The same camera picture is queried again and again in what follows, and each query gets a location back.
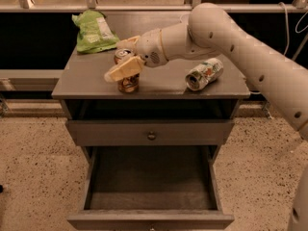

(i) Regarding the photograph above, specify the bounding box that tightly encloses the white cable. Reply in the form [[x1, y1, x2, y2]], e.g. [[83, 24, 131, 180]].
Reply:
[[278, 2, 308, 58]]

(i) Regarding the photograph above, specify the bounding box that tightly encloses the grey wooden drawer cabinet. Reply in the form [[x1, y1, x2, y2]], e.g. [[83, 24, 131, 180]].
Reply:
[[51, 11, 251, 231]]

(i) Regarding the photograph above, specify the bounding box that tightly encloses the white green crushed can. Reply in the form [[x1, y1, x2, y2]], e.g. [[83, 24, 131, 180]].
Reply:
[[185, 58, 223, 91]]

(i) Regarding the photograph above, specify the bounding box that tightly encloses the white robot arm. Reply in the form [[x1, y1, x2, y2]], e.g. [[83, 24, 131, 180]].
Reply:
[[104, 3, 308, 140]]

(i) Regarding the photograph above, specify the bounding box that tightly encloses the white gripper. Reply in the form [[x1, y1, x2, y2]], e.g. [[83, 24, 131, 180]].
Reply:
[[104, 29, 167, 82]]

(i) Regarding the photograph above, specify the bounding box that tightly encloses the green chip bag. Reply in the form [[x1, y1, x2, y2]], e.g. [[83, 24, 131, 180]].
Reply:
[[71, 10, 119, 54]]

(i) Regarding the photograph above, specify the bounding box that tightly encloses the orange soda can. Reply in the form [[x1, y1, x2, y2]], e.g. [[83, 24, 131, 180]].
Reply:
[[114, 49, 140, 93]]

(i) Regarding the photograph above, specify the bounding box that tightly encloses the grey top drawer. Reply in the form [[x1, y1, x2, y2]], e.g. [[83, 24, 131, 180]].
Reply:
[[66, 120, 234, 146]]

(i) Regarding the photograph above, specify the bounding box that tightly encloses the open grey lower drawer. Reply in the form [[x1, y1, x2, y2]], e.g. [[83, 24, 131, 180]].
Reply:
[[67, 146, 234, 231]]

